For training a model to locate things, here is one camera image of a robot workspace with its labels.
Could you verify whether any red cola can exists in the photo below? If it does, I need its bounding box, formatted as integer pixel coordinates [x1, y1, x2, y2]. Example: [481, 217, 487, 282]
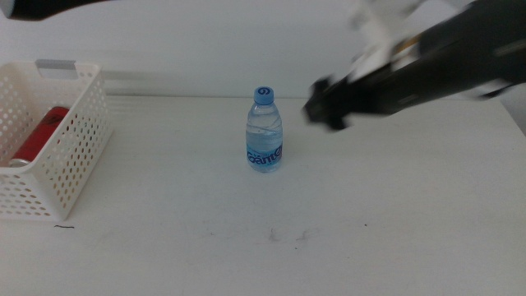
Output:
[8, 105, 72, 168]

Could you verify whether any white perforated plastic basket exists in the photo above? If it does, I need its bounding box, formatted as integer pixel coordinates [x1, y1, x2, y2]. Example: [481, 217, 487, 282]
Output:
[0, 59, 114, 222]

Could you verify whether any clear water bottle blue label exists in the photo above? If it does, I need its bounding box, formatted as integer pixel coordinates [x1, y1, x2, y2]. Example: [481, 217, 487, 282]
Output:
[245, 86, 284, 173]

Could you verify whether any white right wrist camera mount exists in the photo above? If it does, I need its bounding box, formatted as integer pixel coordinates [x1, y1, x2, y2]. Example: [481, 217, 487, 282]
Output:
[347, 0, 427, 83]

